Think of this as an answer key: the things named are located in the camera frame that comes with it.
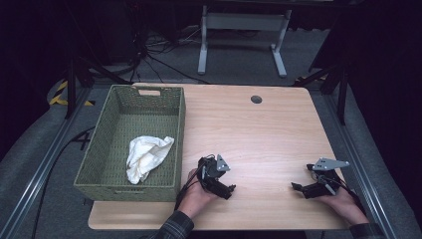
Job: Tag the dark round table grommet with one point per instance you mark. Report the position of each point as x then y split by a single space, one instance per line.
256 99

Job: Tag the grey metal floor rail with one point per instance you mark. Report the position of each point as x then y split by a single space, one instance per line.
358 159
40 169

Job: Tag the person's left hand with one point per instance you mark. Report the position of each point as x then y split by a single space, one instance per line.
194 199

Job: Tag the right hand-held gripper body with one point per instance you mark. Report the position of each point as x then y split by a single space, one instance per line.
323 187

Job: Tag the white metal desk frame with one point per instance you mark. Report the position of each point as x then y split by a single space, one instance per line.
244 21

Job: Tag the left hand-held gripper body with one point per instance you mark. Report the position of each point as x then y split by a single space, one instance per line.
209 169

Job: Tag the person's right hand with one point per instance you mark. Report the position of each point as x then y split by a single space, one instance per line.
346 205

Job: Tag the black metal stand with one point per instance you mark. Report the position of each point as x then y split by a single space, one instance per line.
341 96
70 89

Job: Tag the white cloth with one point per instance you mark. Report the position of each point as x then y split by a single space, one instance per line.
146 156

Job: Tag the green woven basket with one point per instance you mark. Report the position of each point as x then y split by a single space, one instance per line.
99 149

